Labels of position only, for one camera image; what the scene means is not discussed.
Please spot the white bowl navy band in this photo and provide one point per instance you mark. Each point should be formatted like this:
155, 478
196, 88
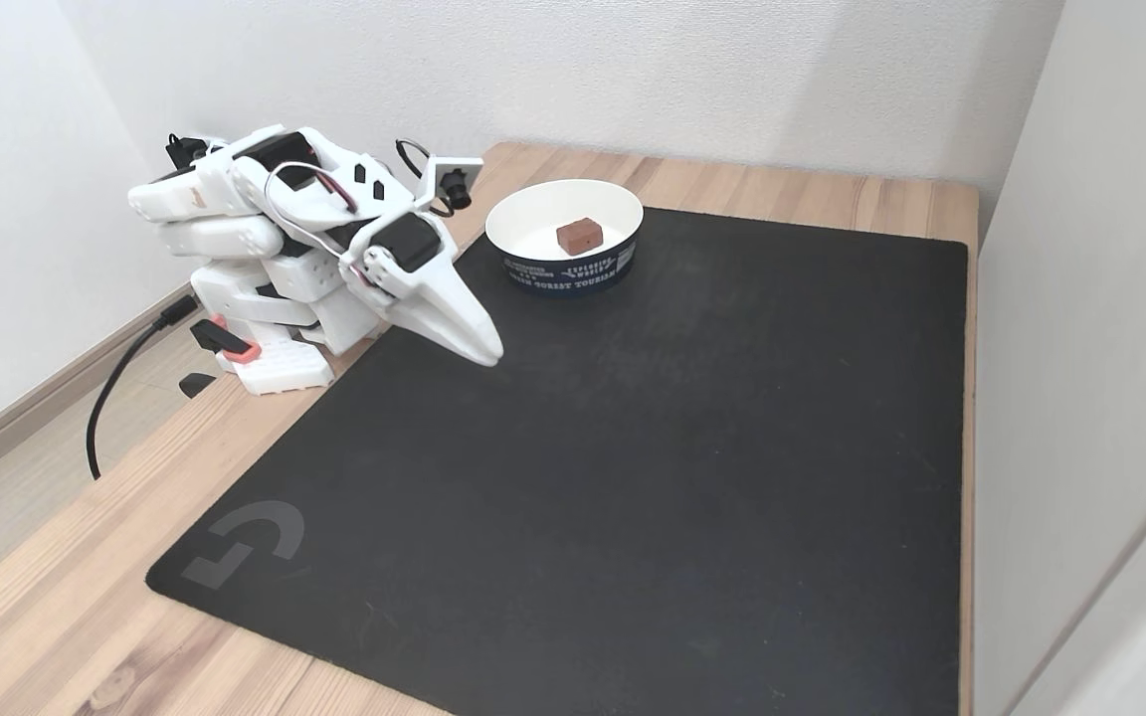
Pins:
533, 214

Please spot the black orange table clamp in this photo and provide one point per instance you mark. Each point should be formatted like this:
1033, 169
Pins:
230, 343

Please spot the red-brown cube toy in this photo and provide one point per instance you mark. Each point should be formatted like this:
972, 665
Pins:
579, 237

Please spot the black desk mat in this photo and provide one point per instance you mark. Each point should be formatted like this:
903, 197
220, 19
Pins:
633, 447

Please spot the wrist camera on white bracket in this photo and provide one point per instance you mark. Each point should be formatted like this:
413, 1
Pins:
454, 179

